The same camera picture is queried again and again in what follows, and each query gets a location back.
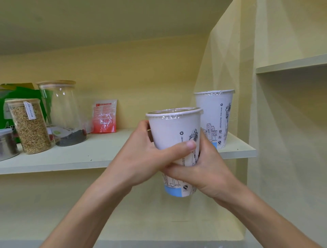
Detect person's right hand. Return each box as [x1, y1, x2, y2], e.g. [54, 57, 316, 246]
[163, 128, 247, 205]

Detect person's left hand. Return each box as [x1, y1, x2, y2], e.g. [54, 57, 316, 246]
[109, 120, 197, 190]

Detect white printed paper cup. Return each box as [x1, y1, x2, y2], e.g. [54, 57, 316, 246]
[194, 89, 235, 150]
[145, 107, 204, 198]

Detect person's left forearm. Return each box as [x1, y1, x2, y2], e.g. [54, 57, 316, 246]
[38, 164, 134, 248]

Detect person's right forearm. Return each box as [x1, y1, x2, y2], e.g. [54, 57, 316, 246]
[218, 184, 323, 248]

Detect cream wooden shelf board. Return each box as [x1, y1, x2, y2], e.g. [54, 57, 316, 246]
[256, 53, 327, 75]
[0, 128, 257, 175]

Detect red and white packet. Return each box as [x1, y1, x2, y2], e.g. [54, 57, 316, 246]
[90, 99, 118, 134]

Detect large glass jar dark tea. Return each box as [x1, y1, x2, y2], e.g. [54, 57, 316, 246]
[36, 80, 88, 147]

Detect small white label packet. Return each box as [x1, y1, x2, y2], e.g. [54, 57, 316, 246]
[50, 127, 64, 140]

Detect glass jar of grain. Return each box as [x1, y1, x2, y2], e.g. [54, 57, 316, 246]
[5, 98, 52, 155]

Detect green bag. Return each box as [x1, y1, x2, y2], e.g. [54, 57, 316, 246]
[0, 83, 53, 143]

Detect round metal tin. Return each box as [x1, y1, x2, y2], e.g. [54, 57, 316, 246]
[0, 128, 20, 162]

